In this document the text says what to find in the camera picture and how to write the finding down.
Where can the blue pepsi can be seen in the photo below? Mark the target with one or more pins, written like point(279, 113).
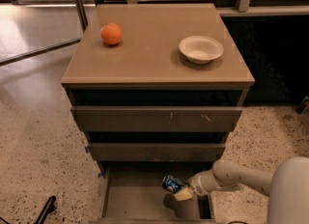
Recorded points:
point(172, 184)

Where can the diagonal metal floor bar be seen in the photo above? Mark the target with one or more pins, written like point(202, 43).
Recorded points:
point(83, 22)

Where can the grey drawer cabinet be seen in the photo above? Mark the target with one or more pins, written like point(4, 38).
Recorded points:
point(146, 68)

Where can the open grey bottom drawer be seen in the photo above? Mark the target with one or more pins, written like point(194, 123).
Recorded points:
point(132, 194)

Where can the grey lower middle drawer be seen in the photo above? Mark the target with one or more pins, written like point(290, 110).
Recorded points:
point(156, 152)

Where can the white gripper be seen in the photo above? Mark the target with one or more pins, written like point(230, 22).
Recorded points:
point(197, 183)

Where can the dark object right floor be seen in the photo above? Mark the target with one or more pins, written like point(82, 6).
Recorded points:
point(303, 106)

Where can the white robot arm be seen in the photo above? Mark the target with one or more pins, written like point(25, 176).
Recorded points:
point(287, 188)

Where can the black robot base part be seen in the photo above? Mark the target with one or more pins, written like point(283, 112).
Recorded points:
point(47, 209)

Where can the orange fruit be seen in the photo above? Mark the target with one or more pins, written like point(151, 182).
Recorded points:
point(111, 33)

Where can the white paper bowl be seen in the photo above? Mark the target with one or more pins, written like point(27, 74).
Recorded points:
point(200, 49)

